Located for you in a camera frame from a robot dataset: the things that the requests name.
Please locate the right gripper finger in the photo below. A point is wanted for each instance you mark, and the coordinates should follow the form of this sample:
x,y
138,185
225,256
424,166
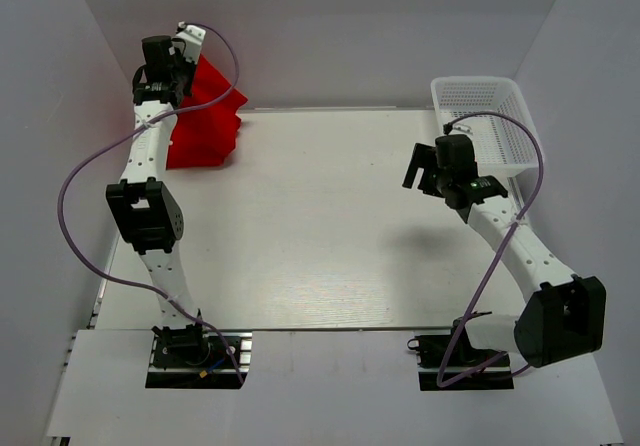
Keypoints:
x,y
423,158
428,184

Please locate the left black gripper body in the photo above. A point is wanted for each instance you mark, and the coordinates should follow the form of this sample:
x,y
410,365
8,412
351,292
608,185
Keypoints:
x,y
184,72

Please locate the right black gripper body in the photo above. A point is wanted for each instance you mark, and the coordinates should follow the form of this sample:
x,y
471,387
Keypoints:
x,y
441,178

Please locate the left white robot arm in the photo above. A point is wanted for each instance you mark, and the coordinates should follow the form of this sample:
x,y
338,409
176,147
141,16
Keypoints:
x,y
146,214

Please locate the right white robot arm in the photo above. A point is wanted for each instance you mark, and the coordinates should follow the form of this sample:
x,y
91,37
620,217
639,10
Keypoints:
x,y
564,312

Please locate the folded red t-shirt stack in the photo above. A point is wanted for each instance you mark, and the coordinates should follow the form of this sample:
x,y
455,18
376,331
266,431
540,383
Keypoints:
x,y
203,139

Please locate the white plastic basket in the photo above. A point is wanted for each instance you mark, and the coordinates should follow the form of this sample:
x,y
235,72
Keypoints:
x,y
492,112

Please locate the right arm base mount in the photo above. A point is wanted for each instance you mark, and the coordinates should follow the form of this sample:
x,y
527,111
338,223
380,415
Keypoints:
x,y
430,347

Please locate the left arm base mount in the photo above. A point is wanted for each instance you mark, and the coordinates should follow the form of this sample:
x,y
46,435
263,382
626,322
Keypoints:
x,y
192,359

